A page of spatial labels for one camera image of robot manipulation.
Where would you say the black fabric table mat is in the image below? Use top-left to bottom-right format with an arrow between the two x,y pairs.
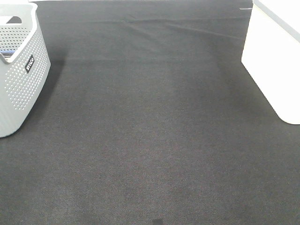
0,0 -> 300,225

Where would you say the grey perforated plastic basket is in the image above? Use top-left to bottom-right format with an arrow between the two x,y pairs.
0,0 -> 51,137

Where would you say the white plastic bin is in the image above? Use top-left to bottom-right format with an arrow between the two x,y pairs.
241,0 -> 300,125

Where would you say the blue item inside basket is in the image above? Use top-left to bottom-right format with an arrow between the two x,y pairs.
0,50 -> 15,58

